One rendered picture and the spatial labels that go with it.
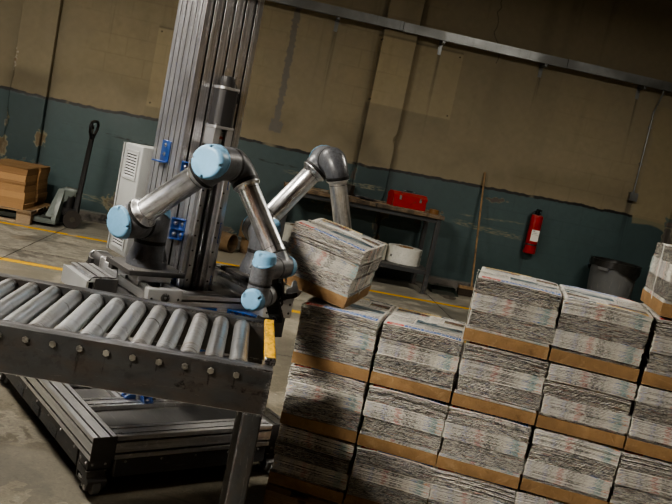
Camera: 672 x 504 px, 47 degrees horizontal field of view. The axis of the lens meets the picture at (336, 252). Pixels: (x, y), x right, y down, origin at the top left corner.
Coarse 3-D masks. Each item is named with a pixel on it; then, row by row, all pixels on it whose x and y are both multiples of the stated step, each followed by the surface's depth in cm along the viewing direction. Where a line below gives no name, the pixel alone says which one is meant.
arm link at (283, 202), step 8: (312, 152) 338; (320, 152) 328; (312, 160) 331; (304, 168) 333; (312, 168) 330; (320, 168) 329; (296, 176) 333; (304, 176) 331; (312, 176) 332; (320, 176) 332; (288, 184) 333; (296, 184) 331; (304, 184) 331; (312, 184) 333; (280, 192) 332; (288, 192) 330; (296, 192) 331; (304, 192) 333; (272, 200) 332; (280, 200) 330; (288, 200) 330; (296, 200) 332; (272, 208) 330; (280, 208) 330; (288, 208) 332; (272, 216) 328; (280, 216) 331; (248, 224) 325; (248, 240) 333
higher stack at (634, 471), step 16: (656, 256) 279; (656, 272) 272; (656, 288) 268; (640, 304) 285; (656, 320) 254; (656, 336) 251; (656, 352) 252; (656, 368) 253; (640, 384) 256; (640, 400) 254; (656, 400) 253; (640, 416) 255; (656, 416) 254; (640, 432) 255; (656, 432) 254; (624, 464) 257; (640, 464) 256; (656, 464) 255; (624, 480) 258; (640, 480) 256; (656, 480) 255; (608, 496) 265; (624, 496) 258; (640, 496) 257; (656, 496) 256
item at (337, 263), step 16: (304, 224) 282; (288, 240) 282; (304, 240) 280; (320, 240) 278; (336, 240) 277; (352, 240) 288; (304, 256) 281; (320, 256) 280; (336, 256) 278; (352, 256) 276; (368, 256) 283; (304, 272) 282; (320, 272) 280; (336, 272) 279; (352, 272) 277; (336, 288) 279; (352, 288) 282
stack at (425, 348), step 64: (320, 320) 276; (384, 320) 285; (448, 320) 298; (320, 384) 278; (448, 384) 268; (512, 384) 264; (576, 384) 259; (320, 448) 280; (448, 448) 270; (512, 448) 264; (576, 448) 260
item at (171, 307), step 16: (64, 288) 239; (80, 288) 242; (80, 304) 240; (128, 304) 242; (160, 304) 243; (176, 304) 247; (144, 320) 243; (256, 320) 248; (160, 336) 244; (208, 336) 245; (256, 336) 247; (224, 352) 247; (256, 352) 248
